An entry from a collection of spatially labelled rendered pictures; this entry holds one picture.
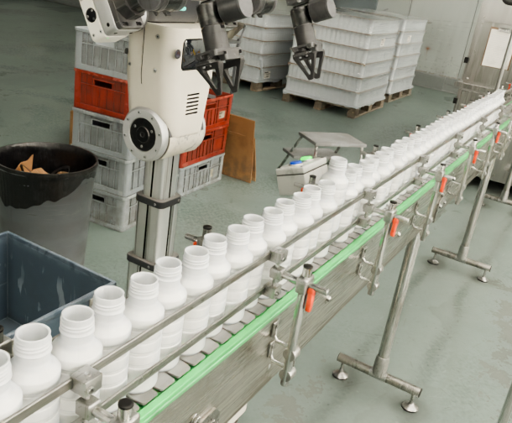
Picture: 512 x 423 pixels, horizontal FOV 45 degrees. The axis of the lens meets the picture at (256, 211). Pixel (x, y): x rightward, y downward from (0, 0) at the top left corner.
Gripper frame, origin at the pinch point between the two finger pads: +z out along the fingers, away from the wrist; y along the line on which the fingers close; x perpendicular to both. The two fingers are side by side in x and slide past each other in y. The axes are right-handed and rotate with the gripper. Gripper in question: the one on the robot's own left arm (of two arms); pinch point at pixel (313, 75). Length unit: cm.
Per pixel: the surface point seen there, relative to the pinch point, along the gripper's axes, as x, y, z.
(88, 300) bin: 24, -90, 32
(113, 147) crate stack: 157, 109, 9
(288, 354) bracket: -11, -84, 48
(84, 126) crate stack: 173, 109, -6
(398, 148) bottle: -22.3, -11.1, 24.2
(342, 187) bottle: -17, -52, 25
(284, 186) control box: 2.1, -35.4, 25.4
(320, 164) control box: -5.2, -26.7, 22.5
